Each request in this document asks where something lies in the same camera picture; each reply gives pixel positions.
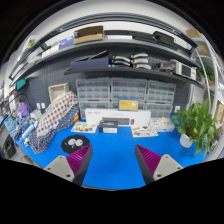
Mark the white appliance on shelf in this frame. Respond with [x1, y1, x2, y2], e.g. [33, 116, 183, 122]
[171, 59, 196, 80]

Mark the patterned cloth cover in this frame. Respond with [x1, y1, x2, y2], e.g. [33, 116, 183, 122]
[29, 91, 79, 154]

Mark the dark blue flat box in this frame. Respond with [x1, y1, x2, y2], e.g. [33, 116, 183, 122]
[70, 58, 109, 70]

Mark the dark shelf board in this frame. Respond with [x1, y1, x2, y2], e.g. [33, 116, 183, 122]
[9, 39, 199, 83]
[64, 67, 204, 88]

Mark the beige woven basket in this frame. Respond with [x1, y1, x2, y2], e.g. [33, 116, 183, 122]
[48, 83, 69, 102]

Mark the upper dark shelf board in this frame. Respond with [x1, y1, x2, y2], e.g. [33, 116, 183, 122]
[9, 39, 199, 83]

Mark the small black product box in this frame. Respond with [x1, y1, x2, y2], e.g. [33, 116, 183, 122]
[98, 120, 118, 134]

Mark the left grey drawer cabinet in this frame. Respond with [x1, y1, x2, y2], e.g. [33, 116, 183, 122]
[76, 78, 110, 119]

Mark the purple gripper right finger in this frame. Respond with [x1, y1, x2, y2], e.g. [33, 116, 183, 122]
[135, 145, 182, 184]

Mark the illustrated paper sheet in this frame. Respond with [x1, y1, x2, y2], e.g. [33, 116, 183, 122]
[71, 122, 97, 133]
[131, 127, 158, 138]

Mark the blue table mat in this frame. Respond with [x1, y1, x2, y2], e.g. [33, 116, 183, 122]
[19, 114, 209, 191]

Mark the right grey drawer cabinet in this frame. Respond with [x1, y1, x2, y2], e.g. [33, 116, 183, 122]
[145, 80, 176, 118]

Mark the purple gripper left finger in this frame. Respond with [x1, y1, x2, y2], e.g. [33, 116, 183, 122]
[44, 145, 93, 186]

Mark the yellow box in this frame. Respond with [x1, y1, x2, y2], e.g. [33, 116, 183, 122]
[118, 99, 138, 111]

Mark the black round cartoon mouse pad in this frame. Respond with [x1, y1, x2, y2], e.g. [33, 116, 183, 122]
[61, 135, 90, 154]

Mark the grey drawer cabinet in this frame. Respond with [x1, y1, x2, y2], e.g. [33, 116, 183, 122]
[76, 78, 110, 119]
[145, 80, 176, 118]
[111, 77, 147, 109]

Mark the cardboard box on top shelf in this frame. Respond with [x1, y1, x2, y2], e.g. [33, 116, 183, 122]
[73, 26, 105, 45]

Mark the white keyboard box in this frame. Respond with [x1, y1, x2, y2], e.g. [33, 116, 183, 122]
[85, 108, 151, 127]

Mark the middle grey drawer cabinet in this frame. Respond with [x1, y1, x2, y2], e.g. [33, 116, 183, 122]
[111, 77, 147, 109]

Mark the left illustrated paper sheet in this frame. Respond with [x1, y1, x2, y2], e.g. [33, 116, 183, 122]
[71, 122, 97, 133]

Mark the right illustrated paper sheet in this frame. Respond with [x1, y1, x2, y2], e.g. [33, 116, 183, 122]
[131, 127, 158, 138]

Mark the green potted plant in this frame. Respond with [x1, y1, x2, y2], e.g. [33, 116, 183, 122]
[173, 99, 217, 155]

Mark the lower dark shelf board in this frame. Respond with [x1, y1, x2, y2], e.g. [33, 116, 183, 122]
[64, 67, 204, 88]

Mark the purple toy figure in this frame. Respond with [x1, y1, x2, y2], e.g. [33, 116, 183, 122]
[17, 102, 29, 118]

